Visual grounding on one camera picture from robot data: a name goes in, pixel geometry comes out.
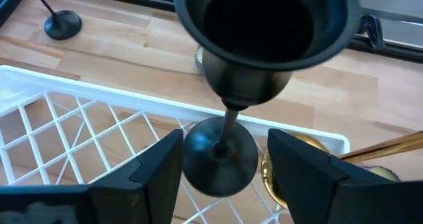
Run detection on black candlestick holder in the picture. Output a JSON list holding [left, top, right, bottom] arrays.
[[174, 0, 362, 199], [30, 0, 83, 42]]

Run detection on black frame clamp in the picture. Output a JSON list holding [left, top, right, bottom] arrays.
[[359, 14, 386, 50]]

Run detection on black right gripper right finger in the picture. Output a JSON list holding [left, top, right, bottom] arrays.
[[267, 128, 423, 224]]

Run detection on gold candlestick holder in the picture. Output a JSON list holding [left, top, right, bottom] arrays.
[[260, 130, 423, 210]]

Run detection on blue white patterned bowl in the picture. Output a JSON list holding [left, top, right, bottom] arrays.
[[194, 45, 205, 73]]

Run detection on white lattice shelf rack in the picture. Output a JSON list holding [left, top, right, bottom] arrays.
[[0, 64, 351, 224]]

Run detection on dark floral patterned bowl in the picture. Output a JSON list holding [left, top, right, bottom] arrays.
[[362, 164, 401, 182]]

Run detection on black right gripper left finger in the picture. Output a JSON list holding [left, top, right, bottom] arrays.
[[0, 128, 184, 224]]

